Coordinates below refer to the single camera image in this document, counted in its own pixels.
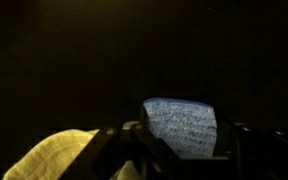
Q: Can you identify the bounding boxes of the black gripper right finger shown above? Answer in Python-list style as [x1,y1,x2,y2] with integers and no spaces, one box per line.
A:
[214,107,288,180]

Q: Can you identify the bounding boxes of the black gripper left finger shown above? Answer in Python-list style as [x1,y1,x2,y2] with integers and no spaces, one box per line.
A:
[93,107,181,180]

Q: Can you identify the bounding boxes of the blue knitted cloth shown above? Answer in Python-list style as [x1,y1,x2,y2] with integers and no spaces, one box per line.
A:
[143,98,217,159]

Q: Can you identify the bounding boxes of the white cloth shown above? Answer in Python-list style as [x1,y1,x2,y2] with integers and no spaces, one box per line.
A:
[2,129,98,180]

